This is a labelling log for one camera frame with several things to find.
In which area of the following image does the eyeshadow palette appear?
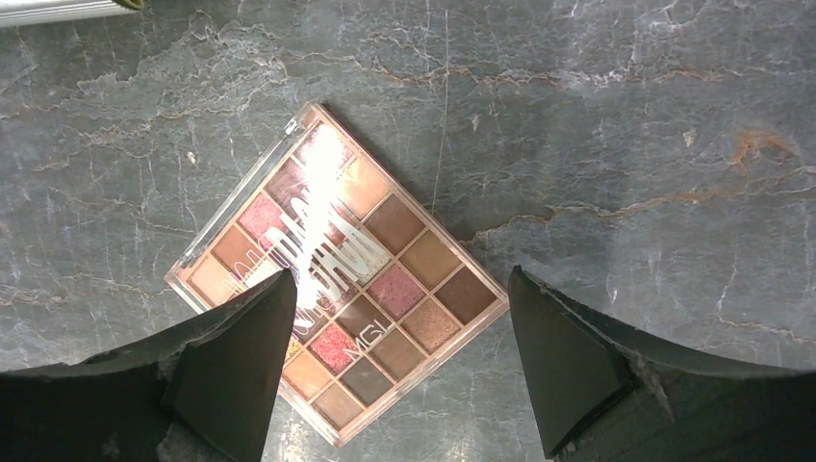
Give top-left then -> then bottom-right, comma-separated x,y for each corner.
166,103 -> 508,447

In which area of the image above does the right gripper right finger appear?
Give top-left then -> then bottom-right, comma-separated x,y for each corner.
507,267 -> 815,461

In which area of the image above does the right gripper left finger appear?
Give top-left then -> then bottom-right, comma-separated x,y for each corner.
1,270 -> 297,461

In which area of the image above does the green makeup organizer box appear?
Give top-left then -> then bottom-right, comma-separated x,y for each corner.
1,0 -> 145,28

